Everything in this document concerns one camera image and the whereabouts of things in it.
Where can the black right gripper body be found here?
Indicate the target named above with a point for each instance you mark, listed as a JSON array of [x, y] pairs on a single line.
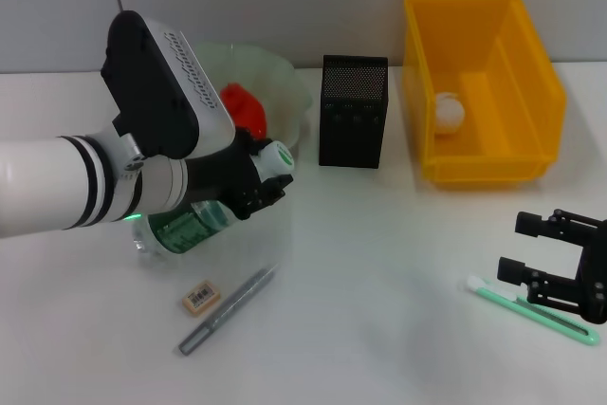
[[595, 272]]

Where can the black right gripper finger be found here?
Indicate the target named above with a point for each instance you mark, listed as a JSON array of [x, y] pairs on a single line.
[[540, 224], [545, 286]]

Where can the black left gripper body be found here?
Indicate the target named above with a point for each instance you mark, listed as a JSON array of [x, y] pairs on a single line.
[[218, 172]]

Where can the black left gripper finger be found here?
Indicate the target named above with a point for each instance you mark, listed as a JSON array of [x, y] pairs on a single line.
[[268, 194], [249, 140]]

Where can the red-orange toy fruit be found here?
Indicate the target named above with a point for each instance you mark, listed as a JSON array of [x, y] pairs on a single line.
[[246, 106]]

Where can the mint green utility knife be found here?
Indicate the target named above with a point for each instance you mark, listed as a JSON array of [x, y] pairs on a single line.
[[559, 319]]

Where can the clear water bottle green label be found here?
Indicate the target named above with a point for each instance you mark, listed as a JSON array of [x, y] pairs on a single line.
[[189, 229]]

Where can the white paper ball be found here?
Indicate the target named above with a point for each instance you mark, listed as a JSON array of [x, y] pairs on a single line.
[[449, 113]]

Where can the clear wavy glass fruit plate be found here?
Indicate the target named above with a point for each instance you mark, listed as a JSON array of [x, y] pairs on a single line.
[[280, 87]]

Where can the black mesh pen holder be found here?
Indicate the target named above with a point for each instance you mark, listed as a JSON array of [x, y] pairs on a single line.
[[353, 115]]

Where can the grey pen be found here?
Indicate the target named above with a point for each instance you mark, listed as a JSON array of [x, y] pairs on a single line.
[[227, 310]]

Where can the beige eraser with barcode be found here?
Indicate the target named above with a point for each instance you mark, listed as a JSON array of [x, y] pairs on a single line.
[[202, 298]]

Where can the yellow plastic storage bin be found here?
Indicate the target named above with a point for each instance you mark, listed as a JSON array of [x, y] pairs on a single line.
[[526, 158]]

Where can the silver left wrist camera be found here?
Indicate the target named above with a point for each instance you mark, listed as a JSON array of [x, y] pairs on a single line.
[[156, 87]]

